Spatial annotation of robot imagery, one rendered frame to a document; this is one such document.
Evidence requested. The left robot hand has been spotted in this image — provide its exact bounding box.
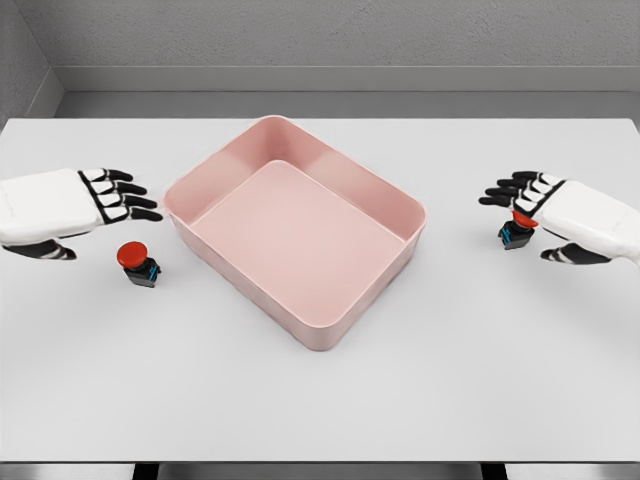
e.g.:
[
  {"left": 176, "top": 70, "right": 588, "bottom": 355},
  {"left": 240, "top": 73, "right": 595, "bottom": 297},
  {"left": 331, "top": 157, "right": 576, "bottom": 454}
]
[{"left": 0, "top": 167, "right": 165, "bottom": 261}]

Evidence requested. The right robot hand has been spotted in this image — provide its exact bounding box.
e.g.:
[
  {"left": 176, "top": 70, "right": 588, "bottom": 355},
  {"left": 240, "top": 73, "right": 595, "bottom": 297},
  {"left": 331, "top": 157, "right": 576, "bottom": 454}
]
[{"left": 478, "top": 170, "right": 640, "bottom": 266}]

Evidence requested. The pink rectangular basket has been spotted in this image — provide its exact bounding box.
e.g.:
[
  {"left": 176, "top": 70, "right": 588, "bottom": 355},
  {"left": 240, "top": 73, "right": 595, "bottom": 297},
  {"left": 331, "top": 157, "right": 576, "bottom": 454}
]
[{"left": 163, "top": 114, "right": 428, "bottom": 353}]

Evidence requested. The red button industrial switch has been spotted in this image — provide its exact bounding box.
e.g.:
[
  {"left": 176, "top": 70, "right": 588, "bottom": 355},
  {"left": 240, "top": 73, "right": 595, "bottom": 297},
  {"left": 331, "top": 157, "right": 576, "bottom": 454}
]
[
  {"left": 115, "top": 241, "right": 162, "bottom": 289},
  {"left": 497, "top": 209, "right": 540, "bottom": 251}
]

